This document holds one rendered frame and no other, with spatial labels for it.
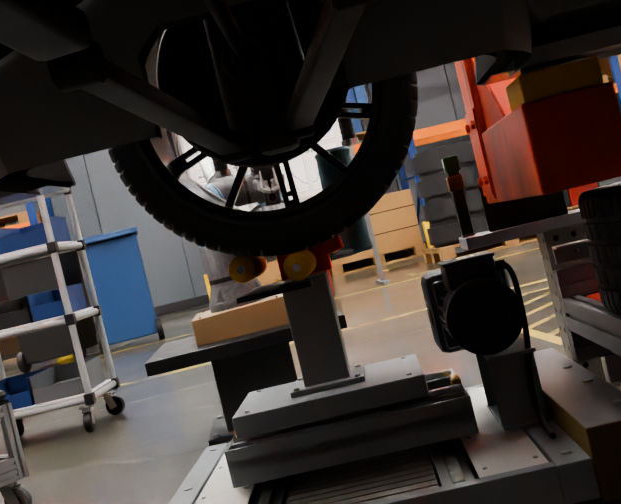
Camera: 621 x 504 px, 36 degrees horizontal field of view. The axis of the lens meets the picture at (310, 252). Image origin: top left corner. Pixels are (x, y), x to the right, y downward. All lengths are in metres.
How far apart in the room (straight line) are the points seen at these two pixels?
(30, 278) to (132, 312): 0.88
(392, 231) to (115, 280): 4.62
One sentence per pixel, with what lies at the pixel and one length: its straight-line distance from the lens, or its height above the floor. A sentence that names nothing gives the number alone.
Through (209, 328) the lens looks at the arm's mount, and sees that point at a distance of 2.91.
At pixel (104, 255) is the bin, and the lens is 8.02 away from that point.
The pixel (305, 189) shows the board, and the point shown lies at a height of 0.95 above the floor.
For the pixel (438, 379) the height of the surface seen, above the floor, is 0.17.
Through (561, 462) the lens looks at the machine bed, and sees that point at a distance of 1.67.
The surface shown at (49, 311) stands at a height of 0.50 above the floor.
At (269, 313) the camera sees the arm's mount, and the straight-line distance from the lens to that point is 2.90.
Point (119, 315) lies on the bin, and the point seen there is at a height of 0.28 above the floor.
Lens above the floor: 0.54
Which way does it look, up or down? 1 degrees down
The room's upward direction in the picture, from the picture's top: 14 degrees counter-clockwise
